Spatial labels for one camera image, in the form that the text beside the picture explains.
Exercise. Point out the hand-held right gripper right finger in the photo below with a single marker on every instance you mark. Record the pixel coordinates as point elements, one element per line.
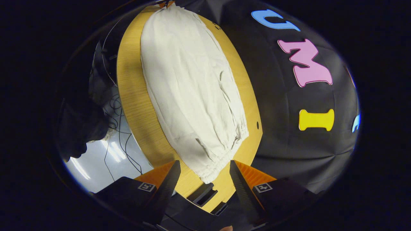
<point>244,192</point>

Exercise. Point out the black table bracket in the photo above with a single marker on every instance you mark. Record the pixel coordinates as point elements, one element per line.
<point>202,194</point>
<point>220,208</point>

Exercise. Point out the white jeans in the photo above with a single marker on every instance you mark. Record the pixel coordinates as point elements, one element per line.
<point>192,89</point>

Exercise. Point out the person's head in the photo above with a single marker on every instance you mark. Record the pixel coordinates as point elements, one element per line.
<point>80,128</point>

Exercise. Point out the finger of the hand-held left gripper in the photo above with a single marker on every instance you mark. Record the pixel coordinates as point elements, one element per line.
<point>165,3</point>

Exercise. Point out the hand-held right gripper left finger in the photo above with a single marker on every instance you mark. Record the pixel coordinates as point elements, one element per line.
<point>167,189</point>

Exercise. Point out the black backdrop cloth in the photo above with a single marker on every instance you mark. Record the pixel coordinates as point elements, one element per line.
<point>282,150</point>

